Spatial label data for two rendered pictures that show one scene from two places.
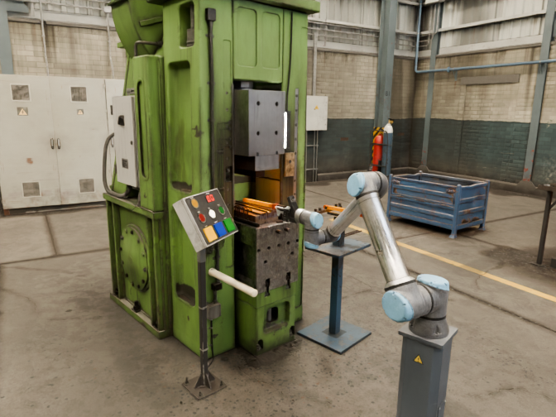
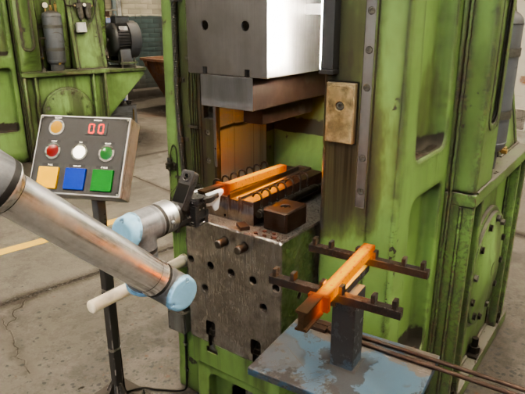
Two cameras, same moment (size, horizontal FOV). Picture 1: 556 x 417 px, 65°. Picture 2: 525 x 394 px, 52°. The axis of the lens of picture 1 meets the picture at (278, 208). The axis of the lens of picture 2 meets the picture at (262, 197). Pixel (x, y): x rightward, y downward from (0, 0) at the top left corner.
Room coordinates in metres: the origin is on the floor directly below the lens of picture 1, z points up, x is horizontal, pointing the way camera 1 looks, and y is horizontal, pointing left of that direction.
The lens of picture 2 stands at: (2.55, -1.52, 1.54)
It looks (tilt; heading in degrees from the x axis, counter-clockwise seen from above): 19 degrees down; 78
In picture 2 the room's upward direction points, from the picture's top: straight up
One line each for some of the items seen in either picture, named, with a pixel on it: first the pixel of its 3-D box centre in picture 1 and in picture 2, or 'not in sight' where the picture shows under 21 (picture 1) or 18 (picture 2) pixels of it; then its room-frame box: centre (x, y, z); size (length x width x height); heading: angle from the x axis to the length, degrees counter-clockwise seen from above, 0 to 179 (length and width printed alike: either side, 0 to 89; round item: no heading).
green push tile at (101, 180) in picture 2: (228, 225); (102, 180); (2.39, 0.28, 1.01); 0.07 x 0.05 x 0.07; 157
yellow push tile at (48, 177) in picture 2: (209, 234); (48, 177); (2.20, 0.36, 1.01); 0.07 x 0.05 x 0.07; 157
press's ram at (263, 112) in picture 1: (251, 122); (278, 4); (2.97, 0.18, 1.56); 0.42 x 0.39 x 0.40; 42
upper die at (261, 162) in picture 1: (246, 160); (266, 84); (2.94, 0.21, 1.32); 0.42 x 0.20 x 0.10; 42
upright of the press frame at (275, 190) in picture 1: (274, 176); (391, 142); (3.30, 0.03, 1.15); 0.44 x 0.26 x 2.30; 42
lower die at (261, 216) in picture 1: (246, 211); (266, 190); (2.94, 0.21, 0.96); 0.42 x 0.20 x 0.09; 42
